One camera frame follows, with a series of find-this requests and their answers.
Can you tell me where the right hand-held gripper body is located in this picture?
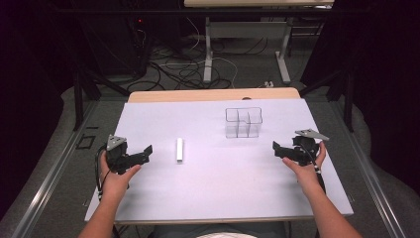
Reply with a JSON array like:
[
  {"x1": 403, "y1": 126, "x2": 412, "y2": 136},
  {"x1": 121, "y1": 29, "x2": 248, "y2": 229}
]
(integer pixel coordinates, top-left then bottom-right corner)
[{"x1": 291, "y1": 128, "x2": 331, "y2": 167}]

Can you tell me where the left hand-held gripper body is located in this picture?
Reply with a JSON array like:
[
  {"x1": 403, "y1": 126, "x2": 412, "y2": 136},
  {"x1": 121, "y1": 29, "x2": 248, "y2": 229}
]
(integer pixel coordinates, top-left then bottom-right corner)
[{"x1": 105, "y1": 134, "x2": 134, "y2": 176}]

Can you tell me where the person's right hand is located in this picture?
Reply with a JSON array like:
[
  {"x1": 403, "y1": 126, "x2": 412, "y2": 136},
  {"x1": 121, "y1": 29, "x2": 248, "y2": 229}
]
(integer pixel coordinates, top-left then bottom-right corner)
[{"x1": 281, "y1": 141, "x2": 328, "y2": 195}]

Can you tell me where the person's left hand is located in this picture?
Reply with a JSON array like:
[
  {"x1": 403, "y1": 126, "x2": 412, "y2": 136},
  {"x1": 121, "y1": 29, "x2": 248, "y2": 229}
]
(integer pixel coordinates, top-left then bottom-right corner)
[{"x1": 99, "y1": 152, "x2": 143, "y2": 201}]

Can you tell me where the white rectangular block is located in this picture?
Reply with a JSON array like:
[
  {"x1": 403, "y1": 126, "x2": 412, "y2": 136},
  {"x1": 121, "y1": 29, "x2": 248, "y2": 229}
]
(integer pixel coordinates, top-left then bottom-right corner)
[{"x1": 175, "y1": 137, "x2": 184, "y2": 164}]

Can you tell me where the clear plastic compartment organiser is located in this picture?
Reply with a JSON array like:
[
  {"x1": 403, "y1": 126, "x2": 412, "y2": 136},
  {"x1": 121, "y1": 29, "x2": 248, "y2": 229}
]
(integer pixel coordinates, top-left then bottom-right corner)
[{"x1": 225, "y1": 106, "x2": 263, "y2": 139}]

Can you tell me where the black metal stand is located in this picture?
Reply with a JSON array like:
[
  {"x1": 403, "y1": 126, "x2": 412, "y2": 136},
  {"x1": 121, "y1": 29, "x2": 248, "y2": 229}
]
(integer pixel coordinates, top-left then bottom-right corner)
[
  {"x1": 72, "y1": 63, "x2": 132, "y2": 132},
  {"x1": 297, "y1": 63, "x2": 356, "y2": 133}
]

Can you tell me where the person's lap clothing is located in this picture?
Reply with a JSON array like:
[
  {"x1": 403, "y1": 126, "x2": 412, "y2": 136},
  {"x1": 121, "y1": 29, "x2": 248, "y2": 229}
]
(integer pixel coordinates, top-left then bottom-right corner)
[{"x1": 148, "y1": 221, "x2": 289, "y2": 238}]

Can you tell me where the black computer tower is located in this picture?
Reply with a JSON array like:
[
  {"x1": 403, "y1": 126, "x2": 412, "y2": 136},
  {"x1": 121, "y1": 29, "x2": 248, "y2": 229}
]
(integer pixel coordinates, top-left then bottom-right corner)
[{"x1": 78, "y1": 13, "x2": 151, "y2": 77}]

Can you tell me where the white desk with metal legs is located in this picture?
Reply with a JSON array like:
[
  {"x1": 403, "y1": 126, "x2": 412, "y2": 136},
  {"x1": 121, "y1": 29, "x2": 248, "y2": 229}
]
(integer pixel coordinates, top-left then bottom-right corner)
[{"x1": 183, "y1": 0, "x2": 335, "y2": 85}]

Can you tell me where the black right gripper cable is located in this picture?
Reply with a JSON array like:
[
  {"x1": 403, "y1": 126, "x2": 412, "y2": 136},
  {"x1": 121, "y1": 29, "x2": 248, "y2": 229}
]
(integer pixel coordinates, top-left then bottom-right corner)
[{"x1": 300, "y1": 143, "x2": 327, "y2": 195}]

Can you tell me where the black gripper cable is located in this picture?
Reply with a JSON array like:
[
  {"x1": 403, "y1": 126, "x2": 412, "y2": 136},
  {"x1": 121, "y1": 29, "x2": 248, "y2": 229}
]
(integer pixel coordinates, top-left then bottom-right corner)
[
  {"x1": 94, "y1": 144, "x2": 112, "y2": 202},
  {"x1": 300, "y1": 143, "x2": 327, "y2": 195}
]

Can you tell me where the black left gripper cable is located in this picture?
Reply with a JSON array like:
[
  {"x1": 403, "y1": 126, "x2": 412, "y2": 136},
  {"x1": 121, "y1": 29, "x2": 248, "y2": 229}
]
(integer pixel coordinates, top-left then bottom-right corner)
[{"x1": 94, "y1": 144, "x2": 112, "y2": 202}]

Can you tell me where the aluminium floor rail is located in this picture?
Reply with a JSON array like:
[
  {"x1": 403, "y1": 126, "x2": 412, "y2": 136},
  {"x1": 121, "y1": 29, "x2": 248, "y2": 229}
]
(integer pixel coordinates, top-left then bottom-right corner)
[
  {"x1": 330, "y1": 100, "x2": 405, "y2": 238},
  {"x1": 11, "y1": 100, "x2": 100, "y2": 238}
]

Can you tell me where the tangle of black floor cables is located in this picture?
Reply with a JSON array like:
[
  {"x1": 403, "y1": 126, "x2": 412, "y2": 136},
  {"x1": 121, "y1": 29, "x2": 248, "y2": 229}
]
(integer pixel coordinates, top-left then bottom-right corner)
[{"x1": 127, "y1": 28, "x2": 269, "y2": 93}]

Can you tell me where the white floor cable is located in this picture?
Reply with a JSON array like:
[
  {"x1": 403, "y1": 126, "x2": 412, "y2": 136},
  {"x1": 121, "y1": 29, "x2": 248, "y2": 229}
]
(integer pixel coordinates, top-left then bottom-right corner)
[{"x1": 164, "y1": 16, "x2": 240, "y2": 89}]

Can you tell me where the black horizontal frame bar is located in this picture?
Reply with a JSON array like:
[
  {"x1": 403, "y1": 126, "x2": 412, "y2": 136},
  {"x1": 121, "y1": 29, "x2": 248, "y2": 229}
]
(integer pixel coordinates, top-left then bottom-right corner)
[{"x1": 49, "y1": 7, "x2": 368, "y2": 16}]

